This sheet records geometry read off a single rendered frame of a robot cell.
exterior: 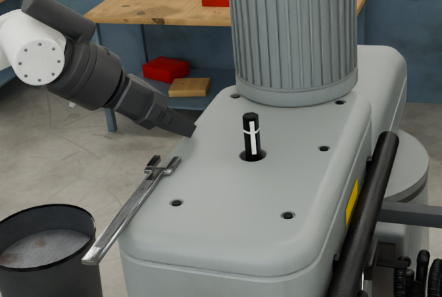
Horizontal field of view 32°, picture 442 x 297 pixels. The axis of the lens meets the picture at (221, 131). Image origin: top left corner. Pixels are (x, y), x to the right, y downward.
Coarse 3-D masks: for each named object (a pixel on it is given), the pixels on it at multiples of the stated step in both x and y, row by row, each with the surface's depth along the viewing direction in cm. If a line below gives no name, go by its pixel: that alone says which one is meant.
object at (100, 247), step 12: (156, 156) 105; (156, 168) 102; (168, 168) 102; (144, 180) 100; (156, 180) 100; (144, 192) 97; (132, 204) 95; (120, 216) 92; (132, 216) 93; (108, 228) 90; (120, 228) 90; (96, 240) 88; (108, 240) 88; (96, 252) 86; (96, 264) 85
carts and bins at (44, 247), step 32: (0, 224) 333; (32, 224) 344; (64, 224) 345; (0, 256) 331; (32, 256) 329; (64, 256) 326; (0, 288) 318; (32, 288) 307; (64, 288) 311; (96, 288) 328
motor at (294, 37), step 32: (256, 0) 111; (288, 0) 109; (320, 0) 110; (352, 0) 114; (256, 32) 113; (288, 32) 111; (320, 32) 112; (352, 32) 116; (256, 64) 117; (288, 64) 114; (320, 64) 114; (352, 64) 119; (256, 96) 119; (288, 96) 116; (320, 96) 116
